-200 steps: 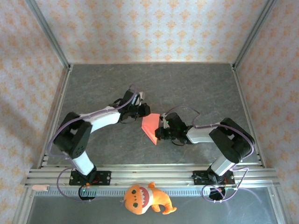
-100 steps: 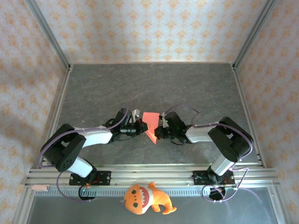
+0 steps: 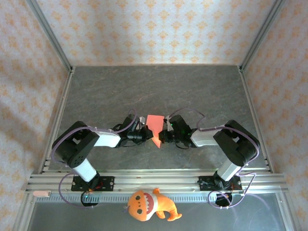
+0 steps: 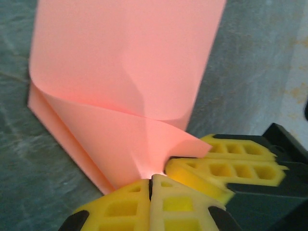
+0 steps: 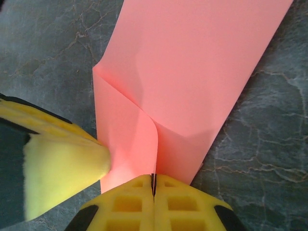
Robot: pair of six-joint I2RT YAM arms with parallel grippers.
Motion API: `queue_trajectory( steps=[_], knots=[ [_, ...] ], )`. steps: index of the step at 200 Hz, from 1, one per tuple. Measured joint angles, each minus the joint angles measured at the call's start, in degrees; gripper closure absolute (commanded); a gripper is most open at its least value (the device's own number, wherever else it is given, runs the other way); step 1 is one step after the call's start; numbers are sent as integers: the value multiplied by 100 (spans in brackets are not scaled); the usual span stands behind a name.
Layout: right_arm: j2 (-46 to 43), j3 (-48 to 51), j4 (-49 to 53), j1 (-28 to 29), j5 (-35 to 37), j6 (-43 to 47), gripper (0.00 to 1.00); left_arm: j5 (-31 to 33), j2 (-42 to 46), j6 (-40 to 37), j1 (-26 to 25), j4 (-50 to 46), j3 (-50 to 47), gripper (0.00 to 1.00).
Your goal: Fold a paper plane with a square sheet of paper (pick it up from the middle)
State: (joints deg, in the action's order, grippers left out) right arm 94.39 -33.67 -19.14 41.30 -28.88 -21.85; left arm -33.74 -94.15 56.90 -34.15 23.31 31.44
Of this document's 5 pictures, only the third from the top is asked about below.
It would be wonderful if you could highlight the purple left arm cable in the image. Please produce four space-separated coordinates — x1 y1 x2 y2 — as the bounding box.
51 109 138 210

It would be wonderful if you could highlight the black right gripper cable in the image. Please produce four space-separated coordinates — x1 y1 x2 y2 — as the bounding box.
175 141 191 151

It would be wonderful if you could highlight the aluminium lower frame bar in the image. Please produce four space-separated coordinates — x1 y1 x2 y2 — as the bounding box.
12 192 37 231
275 192 303 231

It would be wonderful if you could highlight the grey slotted cable duct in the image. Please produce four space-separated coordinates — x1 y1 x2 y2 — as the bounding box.
36 192 244 204

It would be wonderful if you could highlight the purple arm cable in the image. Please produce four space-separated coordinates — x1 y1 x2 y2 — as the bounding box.
51 109 138 210
168 107 261 210

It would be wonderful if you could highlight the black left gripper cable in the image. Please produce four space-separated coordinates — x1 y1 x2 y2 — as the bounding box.
112 122 135 149

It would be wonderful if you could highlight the aluminium side rail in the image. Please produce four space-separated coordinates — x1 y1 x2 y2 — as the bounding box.
238 66 274 174
38 67 76 174

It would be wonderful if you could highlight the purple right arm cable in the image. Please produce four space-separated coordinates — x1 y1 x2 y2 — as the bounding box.
168 107 261 210

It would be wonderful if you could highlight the long aluminium mounting rail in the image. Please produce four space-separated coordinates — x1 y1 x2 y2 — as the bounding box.
25 169 288 193

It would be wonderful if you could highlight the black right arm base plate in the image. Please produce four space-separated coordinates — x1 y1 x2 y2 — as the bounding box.
197 175 242 192

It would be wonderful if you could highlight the pink paper sheet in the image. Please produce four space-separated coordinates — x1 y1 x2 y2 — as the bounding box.
146 115 166 149

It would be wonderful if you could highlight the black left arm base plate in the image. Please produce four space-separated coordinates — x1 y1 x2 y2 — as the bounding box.
71 176 115 192

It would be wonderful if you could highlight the orange shark plush toy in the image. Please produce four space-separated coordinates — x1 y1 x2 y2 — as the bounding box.
123 188 183 222

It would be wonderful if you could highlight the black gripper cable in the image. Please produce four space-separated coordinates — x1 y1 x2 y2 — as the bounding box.
112 122 135 149
175 141 191 151

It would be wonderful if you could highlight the aluminium frame post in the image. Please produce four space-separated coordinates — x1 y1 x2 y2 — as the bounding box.
238 0 287 73
26 0 74 73

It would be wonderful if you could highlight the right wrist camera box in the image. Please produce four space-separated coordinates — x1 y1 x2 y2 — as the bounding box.
164 115 173 132

